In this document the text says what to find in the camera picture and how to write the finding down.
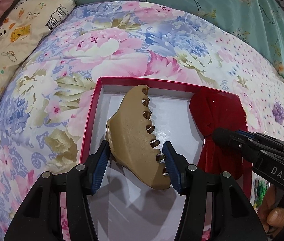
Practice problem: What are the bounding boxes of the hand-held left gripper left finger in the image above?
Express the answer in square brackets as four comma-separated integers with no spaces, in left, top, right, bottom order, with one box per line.
[5,139,111,241]

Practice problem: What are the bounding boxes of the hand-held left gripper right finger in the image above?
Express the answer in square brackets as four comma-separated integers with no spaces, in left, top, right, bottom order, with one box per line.
[162,141,268,241]

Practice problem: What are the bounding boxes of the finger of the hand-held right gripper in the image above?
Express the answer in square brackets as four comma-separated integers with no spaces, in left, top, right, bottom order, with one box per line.
[236,130,284,148]
[211,128,260,160]

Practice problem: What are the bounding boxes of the red velvet hair bow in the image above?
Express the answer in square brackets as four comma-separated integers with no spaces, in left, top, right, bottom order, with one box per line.
[189,86,253,180]

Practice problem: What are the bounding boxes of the red cardboard box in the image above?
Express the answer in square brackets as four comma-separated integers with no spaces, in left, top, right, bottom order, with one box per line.
[78,77,254,241]

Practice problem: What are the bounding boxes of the tan hair claw clip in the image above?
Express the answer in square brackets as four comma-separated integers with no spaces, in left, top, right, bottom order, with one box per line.
[106,85,170,190]

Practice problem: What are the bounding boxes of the person's right hand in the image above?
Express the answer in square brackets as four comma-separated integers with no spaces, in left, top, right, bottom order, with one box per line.
[260,184,284,233]

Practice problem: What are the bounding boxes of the green scrunchie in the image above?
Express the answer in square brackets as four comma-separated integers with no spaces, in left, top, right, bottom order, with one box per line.
[256,179,268,207]

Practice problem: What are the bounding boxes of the pink floral bed sheet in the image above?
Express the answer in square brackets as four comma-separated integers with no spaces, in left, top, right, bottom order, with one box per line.
[0,0,284,241]

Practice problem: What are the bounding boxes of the teal floral quilt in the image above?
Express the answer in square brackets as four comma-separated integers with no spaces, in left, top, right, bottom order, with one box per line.
[62,0,284,86]

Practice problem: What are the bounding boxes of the cartoon print pillow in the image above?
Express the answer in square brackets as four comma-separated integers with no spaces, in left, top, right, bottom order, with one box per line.
[0,0,77,141]

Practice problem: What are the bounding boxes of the purple beaded hair tie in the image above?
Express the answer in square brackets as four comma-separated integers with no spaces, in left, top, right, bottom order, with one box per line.
[272,102,284,121]

